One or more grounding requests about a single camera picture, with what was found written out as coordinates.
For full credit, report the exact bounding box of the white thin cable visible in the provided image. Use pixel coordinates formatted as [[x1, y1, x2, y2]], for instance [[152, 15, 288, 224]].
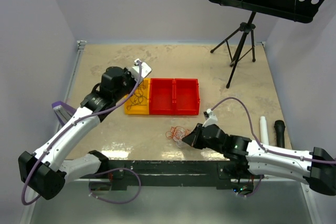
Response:
[[173, 134, 186, 148]]

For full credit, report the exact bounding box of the black thin cable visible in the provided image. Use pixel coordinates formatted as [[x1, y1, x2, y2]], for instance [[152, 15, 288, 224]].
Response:
[[127, 82, 148, 111]]

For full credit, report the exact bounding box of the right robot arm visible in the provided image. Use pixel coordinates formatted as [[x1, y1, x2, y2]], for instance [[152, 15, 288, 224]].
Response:
[[182, 124, 335, 196]]

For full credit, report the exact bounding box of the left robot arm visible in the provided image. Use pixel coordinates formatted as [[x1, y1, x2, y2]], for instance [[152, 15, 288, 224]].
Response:
[[18, 60, 146, 206]]

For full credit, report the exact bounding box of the right red plastic bin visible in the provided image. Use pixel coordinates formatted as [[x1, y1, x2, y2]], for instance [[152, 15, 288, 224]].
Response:
[[174, 78, 200, 116]]

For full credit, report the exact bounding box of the red plastic bin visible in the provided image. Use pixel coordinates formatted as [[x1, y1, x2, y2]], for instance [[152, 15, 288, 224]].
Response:
[[174, 78, 200, 116], [149, 78, 174, 115]]

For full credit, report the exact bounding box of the white cylinder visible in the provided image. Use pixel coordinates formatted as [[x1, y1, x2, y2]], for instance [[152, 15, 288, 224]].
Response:
[[259, 116, 269, 145]]

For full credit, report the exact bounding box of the middle red plastic bin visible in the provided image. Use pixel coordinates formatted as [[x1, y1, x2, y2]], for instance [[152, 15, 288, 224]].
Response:
[[149, 78, 174, 115]]

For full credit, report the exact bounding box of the yellow plastic bin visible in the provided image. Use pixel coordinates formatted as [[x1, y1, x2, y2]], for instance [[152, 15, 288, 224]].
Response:
[[124, 78, 151, 115]]

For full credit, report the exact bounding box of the black cylinder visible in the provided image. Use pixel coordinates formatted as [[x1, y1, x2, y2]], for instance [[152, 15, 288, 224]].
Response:
[[274, 120, 286, 148]]

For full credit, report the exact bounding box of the purple box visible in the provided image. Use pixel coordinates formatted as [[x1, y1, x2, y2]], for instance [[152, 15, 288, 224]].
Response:
[[51, 101, 76, 126]]

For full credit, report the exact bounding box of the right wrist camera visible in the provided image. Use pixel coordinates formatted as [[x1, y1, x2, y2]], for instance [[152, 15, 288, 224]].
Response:
[[203, 109, 218, 127]]

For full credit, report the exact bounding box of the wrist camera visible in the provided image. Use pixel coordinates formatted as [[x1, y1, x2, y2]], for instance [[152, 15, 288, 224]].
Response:
[[129, 59, 152, 81], [203, 109, 218, 127]]

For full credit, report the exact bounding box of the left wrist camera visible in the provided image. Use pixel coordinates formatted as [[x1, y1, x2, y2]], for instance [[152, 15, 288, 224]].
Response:
[[129, 59, 152, 81]]

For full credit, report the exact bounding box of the aluminium frame rail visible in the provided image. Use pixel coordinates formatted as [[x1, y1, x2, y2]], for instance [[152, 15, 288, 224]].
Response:
[[19, 40, 87, 223]]

